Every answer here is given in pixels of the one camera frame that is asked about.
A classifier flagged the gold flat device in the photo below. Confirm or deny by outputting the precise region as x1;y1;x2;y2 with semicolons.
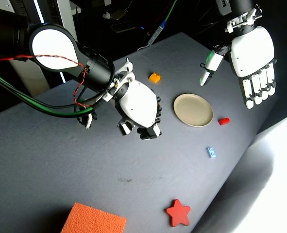
110;9;130;20

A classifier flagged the white column panel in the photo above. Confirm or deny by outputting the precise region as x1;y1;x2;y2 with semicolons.
9;59;51;98

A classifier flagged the white frame post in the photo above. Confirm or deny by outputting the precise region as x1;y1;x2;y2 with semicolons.
56;0;82;42

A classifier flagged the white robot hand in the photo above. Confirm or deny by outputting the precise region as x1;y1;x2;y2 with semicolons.
199;25;278;109
114;81;163;141

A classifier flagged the red wooden star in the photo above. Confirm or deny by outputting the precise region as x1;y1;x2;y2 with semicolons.
165;199;191;227

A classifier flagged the dark flat device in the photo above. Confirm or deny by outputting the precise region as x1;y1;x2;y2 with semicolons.
110;21;136;34

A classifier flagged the black column with light strip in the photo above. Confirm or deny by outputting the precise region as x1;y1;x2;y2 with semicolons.
16;0;67;83

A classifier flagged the beige round plate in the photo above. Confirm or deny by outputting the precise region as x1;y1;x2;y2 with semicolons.
173;93;214;128

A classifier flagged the grey table cloth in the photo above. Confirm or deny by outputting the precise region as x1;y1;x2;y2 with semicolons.
0;31;280;233

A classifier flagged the orange textured block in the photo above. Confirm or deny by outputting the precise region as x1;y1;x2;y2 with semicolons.
60;201;127;233

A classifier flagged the green cable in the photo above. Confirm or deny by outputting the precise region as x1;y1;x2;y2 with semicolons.
164;0;178;24

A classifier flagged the white adapter with blue plug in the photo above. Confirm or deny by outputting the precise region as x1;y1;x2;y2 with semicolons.
136;21;169;51

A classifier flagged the orange toy brick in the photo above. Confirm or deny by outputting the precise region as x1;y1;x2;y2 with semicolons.
148;72;162;84

